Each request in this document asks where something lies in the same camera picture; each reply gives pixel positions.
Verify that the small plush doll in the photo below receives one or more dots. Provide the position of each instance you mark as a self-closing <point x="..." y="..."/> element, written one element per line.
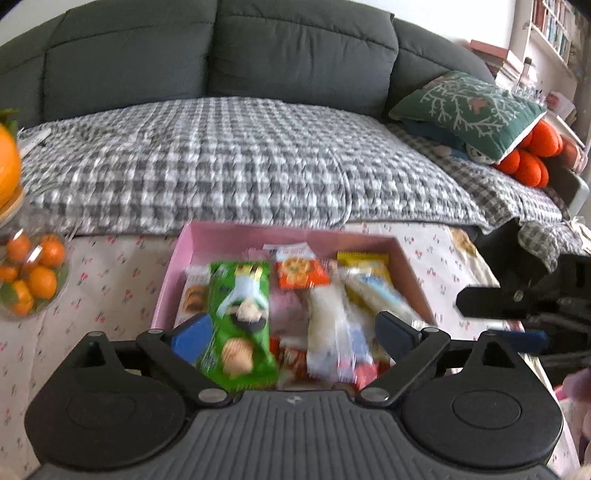
<point x="480" y="153"/>

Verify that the red snack packet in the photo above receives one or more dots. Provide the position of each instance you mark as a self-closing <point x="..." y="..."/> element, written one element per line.
<point x="291" y="360"/>

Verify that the pink cardboard box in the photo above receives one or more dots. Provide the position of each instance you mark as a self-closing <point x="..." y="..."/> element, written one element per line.
<point x="184" y="249"/>

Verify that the dark grey sofa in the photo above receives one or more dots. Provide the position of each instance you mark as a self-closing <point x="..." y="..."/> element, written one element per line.
<point x="138" y="50"/>

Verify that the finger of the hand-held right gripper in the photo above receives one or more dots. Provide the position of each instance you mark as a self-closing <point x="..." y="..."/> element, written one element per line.
<point x="489" y="302"/>
<point x="521" y="340"/>

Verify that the long white cookie packet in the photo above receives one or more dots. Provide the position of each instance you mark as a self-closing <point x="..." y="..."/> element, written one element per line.
<point x="196" y="295"/>

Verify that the small orange cookie packet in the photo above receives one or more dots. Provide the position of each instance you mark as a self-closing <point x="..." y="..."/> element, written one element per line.
<point x="300" y="272"/>

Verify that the yellow snack packet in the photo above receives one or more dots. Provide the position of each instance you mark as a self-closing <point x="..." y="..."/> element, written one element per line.
<point x="362" y="263"/>

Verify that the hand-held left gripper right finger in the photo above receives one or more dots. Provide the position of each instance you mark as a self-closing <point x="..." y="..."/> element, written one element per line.
<point x="397" y="334"/>

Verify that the pink snack packet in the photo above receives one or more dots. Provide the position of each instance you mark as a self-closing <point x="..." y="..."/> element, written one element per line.
<point x="288" y="309"/>

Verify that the stack of books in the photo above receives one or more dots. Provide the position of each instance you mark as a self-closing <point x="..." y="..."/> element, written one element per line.
<point x="496" y="57"/>

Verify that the person's right forearm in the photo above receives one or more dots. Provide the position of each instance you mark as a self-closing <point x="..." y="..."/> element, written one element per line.
<point x="577" y="401"/>

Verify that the bookshelf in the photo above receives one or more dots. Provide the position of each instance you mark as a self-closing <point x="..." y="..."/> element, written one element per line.
<point x="554" y="27"/>

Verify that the white bottle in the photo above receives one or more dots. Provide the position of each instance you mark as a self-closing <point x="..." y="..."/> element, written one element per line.
<point x="527" y="76"/>

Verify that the green branch print pillow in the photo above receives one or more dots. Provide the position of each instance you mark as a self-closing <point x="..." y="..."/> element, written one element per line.
<point x="466" y="108"/>

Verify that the clear white cracker packet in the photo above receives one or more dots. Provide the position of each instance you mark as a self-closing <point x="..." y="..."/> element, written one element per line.
<point x="325" y="332"/>

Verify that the cherry print tablecloth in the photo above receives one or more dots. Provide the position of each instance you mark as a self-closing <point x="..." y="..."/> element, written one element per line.
<point x="115" y="277"/>

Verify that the glass jar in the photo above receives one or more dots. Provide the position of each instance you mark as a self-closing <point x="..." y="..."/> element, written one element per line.
<point x="32" y="221"/>

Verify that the white remote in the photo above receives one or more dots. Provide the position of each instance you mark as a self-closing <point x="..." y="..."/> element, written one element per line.
<point x="34" y="141"/>

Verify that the pile of small oranges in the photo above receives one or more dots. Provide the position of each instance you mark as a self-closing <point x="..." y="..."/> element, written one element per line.
<point x="39" y="277"/>

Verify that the white blue snack packet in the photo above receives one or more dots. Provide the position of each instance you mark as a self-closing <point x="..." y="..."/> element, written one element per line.
<point x="378" y="295"/>

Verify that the orange shaped jar lid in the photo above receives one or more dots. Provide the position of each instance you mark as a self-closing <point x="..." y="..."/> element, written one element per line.
<point x="8" y="170"/>

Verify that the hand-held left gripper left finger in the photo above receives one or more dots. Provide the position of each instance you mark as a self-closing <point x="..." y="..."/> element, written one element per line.
<point x="194" y="337"/>

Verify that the orange plush toy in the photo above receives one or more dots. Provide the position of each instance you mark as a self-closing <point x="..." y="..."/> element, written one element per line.
<point x="531" y="161"/>

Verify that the floral tablecloth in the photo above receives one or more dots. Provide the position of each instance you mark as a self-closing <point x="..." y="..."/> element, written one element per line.
<point x="464" y="242"/>

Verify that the green snack packet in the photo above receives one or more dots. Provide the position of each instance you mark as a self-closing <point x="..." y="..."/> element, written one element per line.
<point x="240" y="318"/>

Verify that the grey checked blanket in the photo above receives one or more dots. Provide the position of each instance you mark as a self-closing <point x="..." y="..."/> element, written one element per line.
<point x="231" y="161"/>

